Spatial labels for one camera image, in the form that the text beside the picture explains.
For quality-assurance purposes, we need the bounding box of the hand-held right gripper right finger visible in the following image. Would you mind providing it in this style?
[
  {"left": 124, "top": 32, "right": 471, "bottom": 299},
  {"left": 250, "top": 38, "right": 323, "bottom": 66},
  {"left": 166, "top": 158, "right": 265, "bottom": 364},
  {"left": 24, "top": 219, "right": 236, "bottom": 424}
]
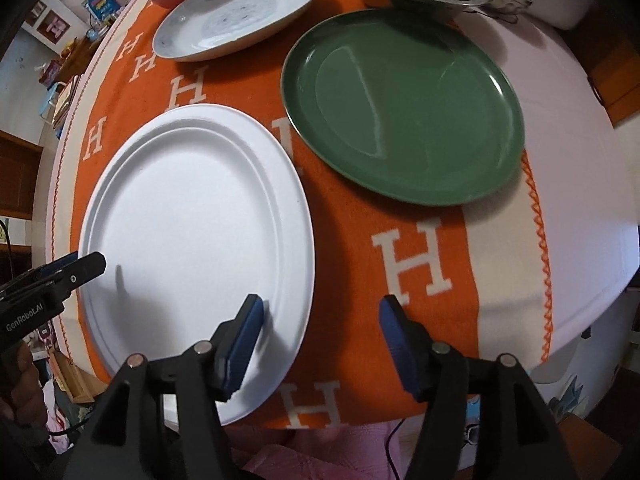
[{"left": 378, "top": 294, "right": 576, "bottom": 480}]

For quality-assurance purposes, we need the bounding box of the white blue patterned porcelain plate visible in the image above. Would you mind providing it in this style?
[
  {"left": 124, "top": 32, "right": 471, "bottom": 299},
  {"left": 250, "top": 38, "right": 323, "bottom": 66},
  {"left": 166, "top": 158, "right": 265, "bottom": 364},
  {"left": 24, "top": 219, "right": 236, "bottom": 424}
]
[{"left": 152, "top": 0, "right": 321, "bottom": 63}]

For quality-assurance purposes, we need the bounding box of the orange patterned blanket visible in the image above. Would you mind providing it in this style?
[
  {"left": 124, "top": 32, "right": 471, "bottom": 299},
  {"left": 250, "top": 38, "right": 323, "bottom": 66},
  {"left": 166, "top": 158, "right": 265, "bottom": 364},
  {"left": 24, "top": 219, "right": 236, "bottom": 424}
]
[{"left": 45, "top": 0, "right": 553, "bottom": 431}]

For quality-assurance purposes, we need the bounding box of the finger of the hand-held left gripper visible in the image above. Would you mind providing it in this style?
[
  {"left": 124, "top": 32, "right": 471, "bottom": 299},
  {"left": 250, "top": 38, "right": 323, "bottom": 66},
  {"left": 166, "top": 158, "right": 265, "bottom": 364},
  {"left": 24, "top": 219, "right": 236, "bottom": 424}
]
[
  {"left": 50, "top": 252, "right": 107, "bottom": 292},
  {"left": 37, "top": 255, "right": 81, "bottom": 278}
]

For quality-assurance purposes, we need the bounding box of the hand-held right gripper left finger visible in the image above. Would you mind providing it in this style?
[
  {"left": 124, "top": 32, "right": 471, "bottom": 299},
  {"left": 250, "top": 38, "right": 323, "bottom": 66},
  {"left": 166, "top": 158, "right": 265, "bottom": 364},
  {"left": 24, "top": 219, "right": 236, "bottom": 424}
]
[{"left": 65, "top": 294, "right": 265, "bottom": 480}]

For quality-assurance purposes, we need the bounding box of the white paper plate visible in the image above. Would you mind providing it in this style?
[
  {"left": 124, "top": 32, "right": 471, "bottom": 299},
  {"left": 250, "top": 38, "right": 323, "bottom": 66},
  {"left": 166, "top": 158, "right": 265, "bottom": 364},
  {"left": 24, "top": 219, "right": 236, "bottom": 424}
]
[{"left": 78, "top": 103, "right": 316, "bottom": 427}]

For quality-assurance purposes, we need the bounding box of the stack of books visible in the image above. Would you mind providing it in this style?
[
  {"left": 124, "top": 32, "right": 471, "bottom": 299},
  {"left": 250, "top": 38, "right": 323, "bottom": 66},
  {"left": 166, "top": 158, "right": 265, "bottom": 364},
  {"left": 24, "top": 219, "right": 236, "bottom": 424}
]
[{"left": 50, "top": 77, "right": 83, "bottom": 128}]

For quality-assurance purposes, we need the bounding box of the blue toy box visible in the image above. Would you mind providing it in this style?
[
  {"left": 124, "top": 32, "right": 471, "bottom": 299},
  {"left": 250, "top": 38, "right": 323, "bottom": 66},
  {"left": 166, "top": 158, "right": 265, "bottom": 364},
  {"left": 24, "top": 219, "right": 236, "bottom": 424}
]
[{"left": 84, "top": 0, "right": 121, "bottom": 21}]

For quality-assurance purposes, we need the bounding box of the wooden cabinet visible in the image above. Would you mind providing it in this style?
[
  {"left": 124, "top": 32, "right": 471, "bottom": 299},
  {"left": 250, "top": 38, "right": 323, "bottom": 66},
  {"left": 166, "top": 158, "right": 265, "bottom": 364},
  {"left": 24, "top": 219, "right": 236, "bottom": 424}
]
[{"left": 62, "top": 35, "right": 108, "bottom": 81}]

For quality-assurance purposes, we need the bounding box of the wooden door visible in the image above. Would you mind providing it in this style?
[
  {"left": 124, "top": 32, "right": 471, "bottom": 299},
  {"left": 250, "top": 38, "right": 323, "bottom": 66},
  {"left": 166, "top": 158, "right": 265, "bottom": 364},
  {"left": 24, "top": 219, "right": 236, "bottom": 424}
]
[{"left": 0, "top": 130, "right": 43, "bottom": 221}]

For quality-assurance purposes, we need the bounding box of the person's left hand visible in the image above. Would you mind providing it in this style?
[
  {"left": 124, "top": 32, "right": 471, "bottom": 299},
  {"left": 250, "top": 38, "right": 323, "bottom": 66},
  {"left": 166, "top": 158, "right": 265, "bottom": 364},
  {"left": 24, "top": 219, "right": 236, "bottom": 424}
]
[{"left": 5, "top": 345, "right": 49, "bottom": 427}]

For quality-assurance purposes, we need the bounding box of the white red printed tablecloth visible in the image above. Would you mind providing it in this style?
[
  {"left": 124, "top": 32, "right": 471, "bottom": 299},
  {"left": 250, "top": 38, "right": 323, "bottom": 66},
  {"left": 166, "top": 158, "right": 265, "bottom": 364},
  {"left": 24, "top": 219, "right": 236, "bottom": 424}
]
[{"left": 450, "top": 10, "right": 640, "bottom": 361}]

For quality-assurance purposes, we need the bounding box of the blue stool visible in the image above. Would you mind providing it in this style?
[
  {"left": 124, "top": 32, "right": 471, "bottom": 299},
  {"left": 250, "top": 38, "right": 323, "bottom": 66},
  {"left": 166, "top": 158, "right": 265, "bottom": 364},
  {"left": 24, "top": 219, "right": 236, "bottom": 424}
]
[{"left": 40, "top": 85, "right": 58, "bottom": 121}]

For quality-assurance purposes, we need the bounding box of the wooden cupboard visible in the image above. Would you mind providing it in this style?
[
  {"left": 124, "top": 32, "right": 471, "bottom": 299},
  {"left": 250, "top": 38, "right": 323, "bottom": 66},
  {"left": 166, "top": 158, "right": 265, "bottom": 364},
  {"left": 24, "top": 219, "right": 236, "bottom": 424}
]
[{"left": 565, "top": 0, "right": 640, "bottom": 126}]

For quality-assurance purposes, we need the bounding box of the thin black cable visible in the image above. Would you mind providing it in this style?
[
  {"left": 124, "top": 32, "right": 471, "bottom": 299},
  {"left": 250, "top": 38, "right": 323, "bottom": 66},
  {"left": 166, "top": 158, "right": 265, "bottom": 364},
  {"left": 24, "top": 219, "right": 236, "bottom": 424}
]
[{"left": 385, "top": 417, "right": 406, "bottom": 480}]

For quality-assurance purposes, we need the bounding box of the green plate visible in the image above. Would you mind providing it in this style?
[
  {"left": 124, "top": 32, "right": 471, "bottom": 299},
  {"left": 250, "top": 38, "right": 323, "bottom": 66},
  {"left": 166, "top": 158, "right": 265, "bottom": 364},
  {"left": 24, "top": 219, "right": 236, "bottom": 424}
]
[{"left": 281, "top": 9, "right": 526, "bottom": 207}]

